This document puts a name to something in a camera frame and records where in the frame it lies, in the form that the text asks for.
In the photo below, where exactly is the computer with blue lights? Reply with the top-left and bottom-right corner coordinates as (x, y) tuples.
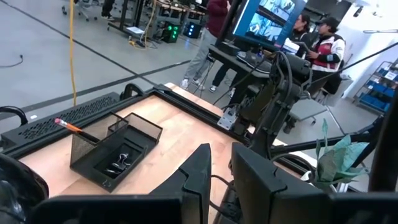
(183, 22), (203, 40)

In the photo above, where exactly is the person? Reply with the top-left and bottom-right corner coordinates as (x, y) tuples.
(180, 0), (233, 91)
(288, 14), (312, 58)
(306, 17), (346, 94)
(101, 0), (116, 21)
(208, 63), (247, 100)

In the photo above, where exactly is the black mesh desk organizer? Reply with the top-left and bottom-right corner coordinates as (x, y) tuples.
(69, 111), (164, 193)

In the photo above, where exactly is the black standing desk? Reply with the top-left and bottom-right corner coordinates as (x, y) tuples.
(207, 43), (277, 82)

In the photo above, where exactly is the silver arm base bracket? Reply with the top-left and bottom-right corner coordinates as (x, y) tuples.
(216, 107), (239, 131)

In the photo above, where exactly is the black keyboard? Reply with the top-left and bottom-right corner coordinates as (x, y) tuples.
(236, 51), (272, 74)

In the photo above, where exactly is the black table frame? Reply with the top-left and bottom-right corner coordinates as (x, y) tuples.
(0, 83), (259, 159)

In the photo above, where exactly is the black binder clip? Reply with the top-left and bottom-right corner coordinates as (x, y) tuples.
(115, 152), (133, 171)
(104, 167), (121, 178)

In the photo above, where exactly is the large display screen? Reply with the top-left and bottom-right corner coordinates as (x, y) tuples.
(231, 0), (309, 51)

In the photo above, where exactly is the orange pencil pink eraser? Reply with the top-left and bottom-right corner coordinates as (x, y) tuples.
(54, 117), (100, 143)

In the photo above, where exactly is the grey office chair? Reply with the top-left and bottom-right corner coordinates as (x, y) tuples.
(287, 77), (355, 125)

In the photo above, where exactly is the teal artificial potted plant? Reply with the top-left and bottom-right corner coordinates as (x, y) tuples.
(300, 118), (371, 194)

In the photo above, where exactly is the black perforated computer case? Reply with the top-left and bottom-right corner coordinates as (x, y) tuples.
(0, 91), (124, 156)

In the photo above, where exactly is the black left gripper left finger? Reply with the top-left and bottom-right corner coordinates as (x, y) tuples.
(29, 143), (212, 224)

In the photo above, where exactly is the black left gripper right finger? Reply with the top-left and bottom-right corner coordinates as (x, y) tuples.
(231, 143), (398, 224)

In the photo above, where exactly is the shelf with blue bins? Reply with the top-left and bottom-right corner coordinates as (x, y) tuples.
(353, 58), (398, 114)

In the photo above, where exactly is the computer with green lights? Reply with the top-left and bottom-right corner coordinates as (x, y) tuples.
(161, 21), (182, 44)

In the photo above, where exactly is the yellow hanging cable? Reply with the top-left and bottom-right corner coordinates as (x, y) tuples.
(68, 0), (78, 106)

